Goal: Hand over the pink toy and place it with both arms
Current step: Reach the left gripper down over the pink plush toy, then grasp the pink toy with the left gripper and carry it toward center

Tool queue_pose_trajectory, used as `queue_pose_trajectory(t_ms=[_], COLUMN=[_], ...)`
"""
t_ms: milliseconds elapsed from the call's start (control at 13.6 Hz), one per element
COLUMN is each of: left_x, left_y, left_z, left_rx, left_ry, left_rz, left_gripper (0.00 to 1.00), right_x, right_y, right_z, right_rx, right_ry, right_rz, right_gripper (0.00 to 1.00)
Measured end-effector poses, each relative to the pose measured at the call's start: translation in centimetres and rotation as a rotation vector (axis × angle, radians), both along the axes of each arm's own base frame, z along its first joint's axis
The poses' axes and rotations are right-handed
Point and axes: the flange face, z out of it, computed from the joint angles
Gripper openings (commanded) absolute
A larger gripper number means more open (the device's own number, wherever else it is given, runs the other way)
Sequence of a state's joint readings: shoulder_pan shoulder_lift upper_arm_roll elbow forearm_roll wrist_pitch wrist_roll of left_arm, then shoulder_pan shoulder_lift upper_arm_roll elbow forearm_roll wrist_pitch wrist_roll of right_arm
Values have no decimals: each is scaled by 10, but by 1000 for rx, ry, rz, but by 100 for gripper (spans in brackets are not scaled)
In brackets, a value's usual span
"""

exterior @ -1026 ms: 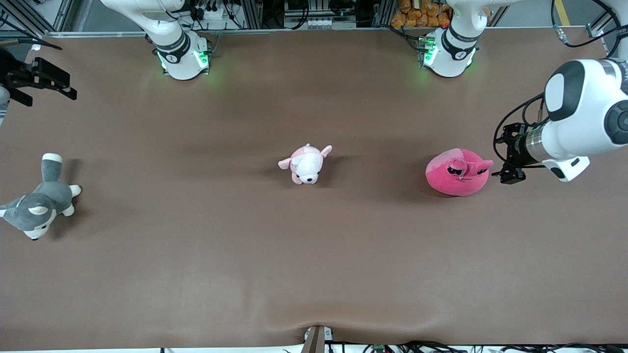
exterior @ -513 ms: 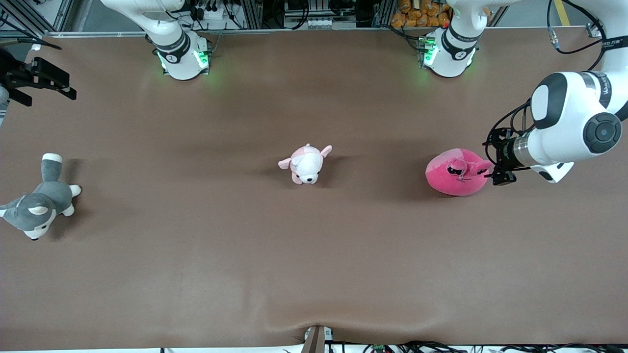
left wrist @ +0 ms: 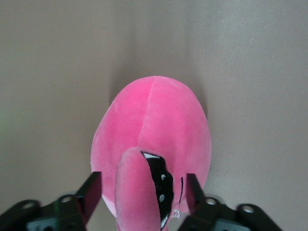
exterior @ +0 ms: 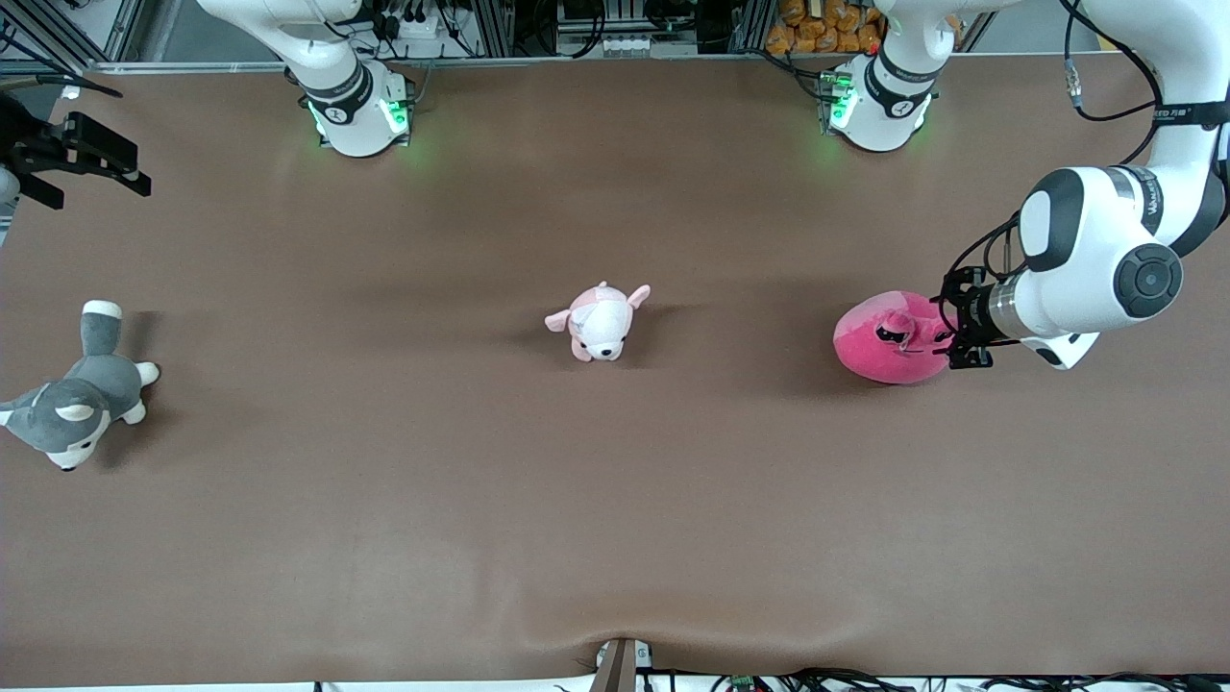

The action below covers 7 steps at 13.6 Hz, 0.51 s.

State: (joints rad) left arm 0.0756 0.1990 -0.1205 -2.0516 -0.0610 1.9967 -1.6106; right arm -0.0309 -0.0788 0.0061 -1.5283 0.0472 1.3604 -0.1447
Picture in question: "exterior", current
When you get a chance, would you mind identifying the white terminal strip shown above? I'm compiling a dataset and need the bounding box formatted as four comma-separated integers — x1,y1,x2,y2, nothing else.
599,33,700,59

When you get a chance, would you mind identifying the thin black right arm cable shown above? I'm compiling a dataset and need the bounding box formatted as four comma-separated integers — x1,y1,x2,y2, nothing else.
0,73,124,99

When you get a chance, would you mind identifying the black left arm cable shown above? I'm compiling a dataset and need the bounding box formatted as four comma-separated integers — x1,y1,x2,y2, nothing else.
1060,0,1166,166

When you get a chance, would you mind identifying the hot pink round plush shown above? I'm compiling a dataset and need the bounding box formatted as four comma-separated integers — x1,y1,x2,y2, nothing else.
832,290,958,385

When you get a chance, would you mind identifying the black floor cable bundle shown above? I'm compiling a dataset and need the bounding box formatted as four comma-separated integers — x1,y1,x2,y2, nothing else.
709,667,1230,692

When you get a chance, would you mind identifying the aluminium frame post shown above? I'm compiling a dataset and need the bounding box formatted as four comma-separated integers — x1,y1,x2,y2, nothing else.
461,0,516,59

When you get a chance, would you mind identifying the grey white husky plush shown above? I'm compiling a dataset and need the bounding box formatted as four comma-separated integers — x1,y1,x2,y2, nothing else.
0,300,160,472

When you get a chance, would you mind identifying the pale pink dog plush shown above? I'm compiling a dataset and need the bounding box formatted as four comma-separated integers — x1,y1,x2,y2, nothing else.
544,281,652,363

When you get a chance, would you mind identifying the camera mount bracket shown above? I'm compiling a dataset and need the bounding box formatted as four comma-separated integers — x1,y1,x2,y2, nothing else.
590,637,656,692

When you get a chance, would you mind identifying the white power strip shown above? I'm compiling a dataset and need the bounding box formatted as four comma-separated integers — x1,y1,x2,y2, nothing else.
378,3,455,41

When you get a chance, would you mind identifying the aluminium side frame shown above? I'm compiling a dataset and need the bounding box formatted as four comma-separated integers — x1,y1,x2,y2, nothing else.
0,0,147,74

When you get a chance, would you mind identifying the orange snack bags pile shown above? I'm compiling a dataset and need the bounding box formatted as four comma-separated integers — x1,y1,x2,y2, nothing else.
766,0,887,56

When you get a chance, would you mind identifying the aluminium table edge rail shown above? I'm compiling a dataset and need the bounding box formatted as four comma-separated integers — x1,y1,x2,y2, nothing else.
85,53,772,74

